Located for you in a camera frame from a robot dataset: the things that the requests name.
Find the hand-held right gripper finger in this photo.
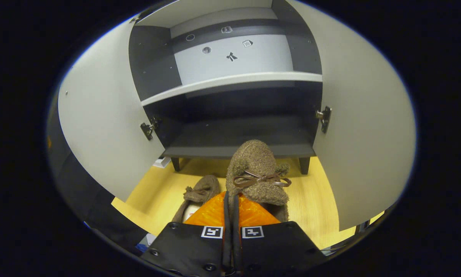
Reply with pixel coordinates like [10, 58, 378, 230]
[232, 194, 326, 277]
[141, 191, 233, 277]

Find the brown fuzzy shoe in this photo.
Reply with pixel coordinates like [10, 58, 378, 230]
[172, 175, 221, 224]
[226, 139, 292, 223]

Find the grey shoe cabinet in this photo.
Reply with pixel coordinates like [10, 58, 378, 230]
[129, 0, 324, 175]

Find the grey cabinet door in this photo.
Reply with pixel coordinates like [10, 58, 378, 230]
[57, 17, 165, 202]
[288, 0, 416, 231]

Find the metal door hinge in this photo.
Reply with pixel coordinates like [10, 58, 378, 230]
[140, 117, 162, 141]
[316, 106, 332, 134]

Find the white cabinet shelf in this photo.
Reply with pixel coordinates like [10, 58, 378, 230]
[140, 71, 323, 107]

